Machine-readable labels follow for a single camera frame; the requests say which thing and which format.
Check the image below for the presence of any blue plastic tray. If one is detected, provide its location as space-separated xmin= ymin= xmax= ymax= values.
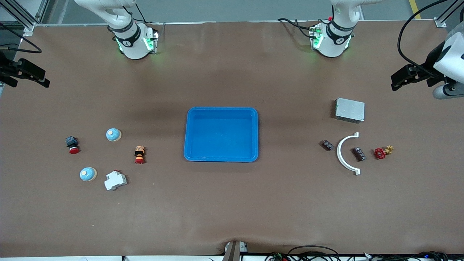
xmin=183 ymin=107 xmax=259 ymax=162

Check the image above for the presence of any perforated grey metal box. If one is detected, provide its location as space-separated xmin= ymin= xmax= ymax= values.
xmin=334 ymin=97 xmax=365 ymax=124

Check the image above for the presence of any red handwheel brass valve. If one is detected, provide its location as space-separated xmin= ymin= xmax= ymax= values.
xmin=374 ymin=145 xmax=394 ymax=160

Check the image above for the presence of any red mushroom push button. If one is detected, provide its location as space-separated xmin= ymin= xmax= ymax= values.
xmin=65 ymin=136 xmax=80 ymax=154

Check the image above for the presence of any white circuit breaker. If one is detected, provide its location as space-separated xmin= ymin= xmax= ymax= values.
xmin=104 ymin=170 xmax=128 ymax=191

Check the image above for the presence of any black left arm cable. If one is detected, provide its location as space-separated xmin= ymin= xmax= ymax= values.
xmin=397 ymin=0 xmax=453 ymax=78

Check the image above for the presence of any aluminium frame post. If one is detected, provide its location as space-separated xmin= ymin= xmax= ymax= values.
xmin=0 ymin=0 xmax=49 ymax=37
xmin=434 ymin=0 xmax=464 ymax=28

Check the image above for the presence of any white curved plastic bracket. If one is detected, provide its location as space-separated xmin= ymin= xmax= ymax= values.
xmin=337 ymin=132 xmax=361 ymax=175

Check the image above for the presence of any black right base cable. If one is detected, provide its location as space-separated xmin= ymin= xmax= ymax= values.
xmin=123 ymin=0 xmax=160 ymax=26

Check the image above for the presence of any black base cable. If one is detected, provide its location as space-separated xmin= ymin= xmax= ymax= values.
xmin=123 ymin=0 xmax=160 ymax=26
xmin=277 ymin=17 xmax=318 ymax=38

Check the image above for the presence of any black left base cable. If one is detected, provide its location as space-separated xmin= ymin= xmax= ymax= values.
xmin=277 ymin=17 xmax=318 ymax=38

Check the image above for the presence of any coloured cable bundle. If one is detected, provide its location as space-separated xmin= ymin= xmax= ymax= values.
xmin=362 ymin=250 xmax=464 ymax=261

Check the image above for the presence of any black looped cable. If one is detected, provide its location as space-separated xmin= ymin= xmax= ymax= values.
xmin=288 ymin=245 xmax=339 ymax=261

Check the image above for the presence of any grey metal clamp bracket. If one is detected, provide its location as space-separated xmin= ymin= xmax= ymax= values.
xmin=222 ymin=241 xmax=248 ymax=261

